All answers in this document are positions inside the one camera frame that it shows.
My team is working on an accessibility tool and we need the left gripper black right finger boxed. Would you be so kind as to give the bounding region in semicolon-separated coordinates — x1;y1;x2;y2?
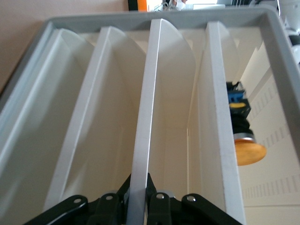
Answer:
144;173;242;225

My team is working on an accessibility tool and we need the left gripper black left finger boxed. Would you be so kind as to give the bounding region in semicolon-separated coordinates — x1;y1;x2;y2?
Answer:
23;173;131;225

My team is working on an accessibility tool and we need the white plate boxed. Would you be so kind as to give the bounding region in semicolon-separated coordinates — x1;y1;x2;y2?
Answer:
44;26;148;211
126;18;197;225
0;28;101;225

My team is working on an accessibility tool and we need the yellow push button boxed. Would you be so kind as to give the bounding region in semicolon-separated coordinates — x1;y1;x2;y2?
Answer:
226;81;268;167

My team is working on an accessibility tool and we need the white drawer cabinet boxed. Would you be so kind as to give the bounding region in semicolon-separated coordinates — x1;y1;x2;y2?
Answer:
0;6;300;225

